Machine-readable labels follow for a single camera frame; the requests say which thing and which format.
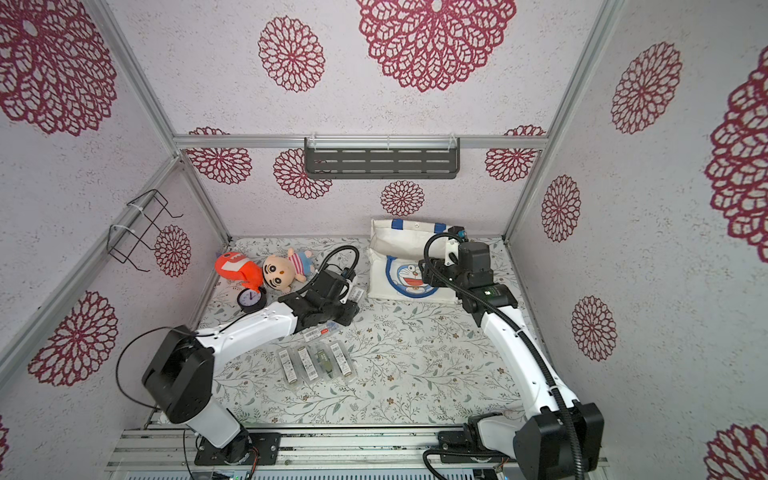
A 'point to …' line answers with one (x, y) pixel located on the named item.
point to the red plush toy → (236, 266)
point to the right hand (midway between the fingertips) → (430, 259)
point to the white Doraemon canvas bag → (395, 249)
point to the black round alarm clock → (249, 300)
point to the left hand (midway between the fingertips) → (352, 309)
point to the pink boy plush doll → (281, 271)
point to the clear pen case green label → (326, 362)
